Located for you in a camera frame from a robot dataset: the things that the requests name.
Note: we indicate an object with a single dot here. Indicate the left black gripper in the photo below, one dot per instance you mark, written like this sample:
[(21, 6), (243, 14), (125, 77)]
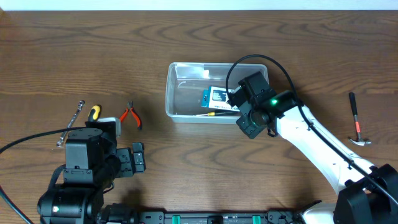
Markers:
[(126, 168)]

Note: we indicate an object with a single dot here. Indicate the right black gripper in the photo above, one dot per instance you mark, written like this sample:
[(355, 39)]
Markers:
[(248, 130)]

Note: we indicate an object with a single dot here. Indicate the blue white screw box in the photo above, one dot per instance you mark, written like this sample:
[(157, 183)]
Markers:
[(216, 98)]

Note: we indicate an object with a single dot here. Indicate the small black yellow screwdriver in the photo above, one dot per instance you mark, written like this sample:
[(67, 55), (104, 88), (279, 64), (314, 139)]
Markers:
[(219, 113)]

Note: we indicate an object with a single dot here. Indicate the red handled pliers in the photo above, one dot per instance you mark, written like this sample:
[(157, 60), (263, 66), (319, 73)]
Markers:
[(130, 110)]

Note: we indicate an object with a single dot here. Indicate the stubby yellow black screwdriver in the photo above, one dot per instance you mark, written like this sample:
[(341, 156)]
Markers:
[(94, 113)]

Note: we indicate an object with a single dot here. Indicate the silver ratchet wrench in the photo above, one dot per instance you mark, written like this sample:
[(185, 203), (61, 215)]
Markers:
[(70, 124)]

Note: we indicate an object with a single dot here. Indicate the clear plastic container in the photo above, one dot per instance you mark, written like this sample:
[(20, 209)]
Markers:
[(185, 84)]

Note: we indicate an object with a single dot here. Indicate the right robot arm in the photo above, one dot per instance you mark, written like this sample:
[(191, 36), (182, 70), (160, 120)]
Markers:
[(366, 193)]

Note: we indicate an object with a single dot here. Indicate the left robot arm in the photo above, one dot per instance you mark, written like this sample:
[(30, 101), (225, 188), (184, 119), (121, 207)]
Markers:
[(93, 161)]

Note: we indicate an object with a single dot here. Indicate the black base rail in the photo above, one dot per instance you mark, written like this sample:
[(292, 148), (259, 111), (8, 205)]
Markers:
[(217, 217)]

